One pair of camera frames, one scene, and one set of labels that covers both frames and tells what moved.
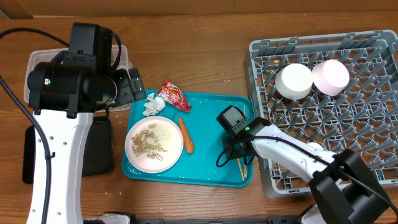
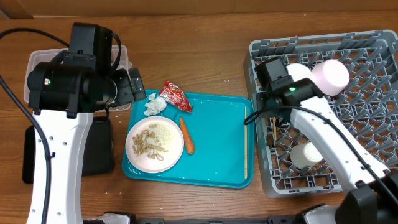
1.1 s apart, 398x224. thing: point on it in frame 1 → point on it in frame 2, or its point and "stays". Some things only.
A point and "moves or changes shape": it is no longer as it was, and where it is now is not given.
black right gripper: x=234 y=152 → x=263 y=101
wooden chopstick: x=240 y=168 moves or changes shape
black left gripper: x=126 y=95 stays
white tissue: x=154 y=104 stays
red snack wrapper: x=174 y=96 stays
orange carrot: x=186 y=137 stays
